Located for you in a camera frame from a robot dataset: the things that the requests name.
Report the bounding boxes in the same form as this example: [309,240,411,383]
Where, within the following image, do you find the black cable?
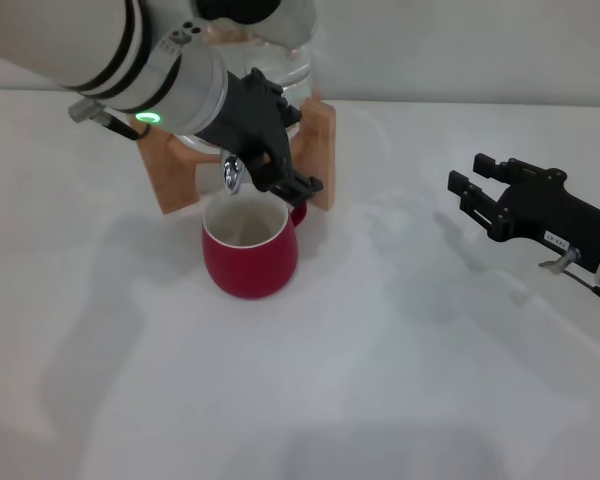
[68,98,154,142]

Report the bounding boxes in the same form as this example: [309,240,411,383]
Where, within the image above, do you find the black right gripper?
[447,152,600,276]

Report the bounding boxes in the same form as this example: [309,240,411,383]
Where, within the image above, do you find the chrome faucet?
[219,152,249,196]

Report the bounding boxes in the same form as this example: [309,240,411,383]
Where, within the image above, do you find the glass water dispenser jar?
[172,19,315,154]

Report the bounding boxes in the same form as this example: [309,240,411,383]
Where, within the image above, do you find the wooden dispenser stand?
[128,97,337,216]

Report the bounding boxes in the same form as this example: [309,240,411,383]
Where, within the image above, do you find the red ceramic cup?
[201,195,309,301]

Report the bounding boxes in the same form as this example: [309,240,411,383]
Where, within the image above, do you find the grey black wrist camera box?
[192,0,319,49]

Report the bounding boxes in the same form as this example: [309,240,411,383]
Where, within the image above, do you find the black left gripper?
[195,66,326,207]

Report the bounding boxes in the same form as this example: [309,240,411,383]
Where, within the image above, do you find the grey cable with metal plug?
[538,247,600,312]

